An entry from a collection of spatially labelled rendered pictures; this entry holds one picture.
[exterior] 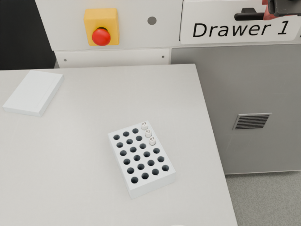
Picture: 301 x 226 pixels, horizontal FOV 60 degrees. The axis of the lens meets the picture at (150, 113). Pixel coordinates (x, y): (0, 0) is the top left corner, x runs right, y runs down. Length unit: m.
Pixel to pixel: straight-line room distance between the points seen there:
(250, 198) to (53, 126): 1.03
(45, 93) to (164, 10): 0.33
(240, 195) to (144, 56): 0.89
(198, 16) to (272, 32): 0.20
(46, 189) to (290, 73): 0.72
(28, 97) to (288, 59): 0.69
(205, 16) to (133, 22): 0.17
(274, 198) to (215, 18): 0.99
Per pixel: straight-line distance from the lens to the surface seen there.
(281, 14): 0.56
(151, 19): 0.65
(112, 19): 0.60
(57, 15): 0.67
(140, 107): 0.59
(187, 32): 0.66
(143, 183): 0.45
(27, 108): 0.63
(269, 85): 0.89
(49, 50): 1.83
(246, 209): 1.36
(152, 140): 0.48
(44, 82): 0.68
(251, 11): 0.65
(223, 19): 0.67
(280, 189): 1.46
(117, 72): 0.68
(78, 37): 0.69
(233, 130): 1.02
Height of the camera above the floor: 1.20
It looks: 49 degrees down
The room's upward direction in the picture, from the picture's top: straight up
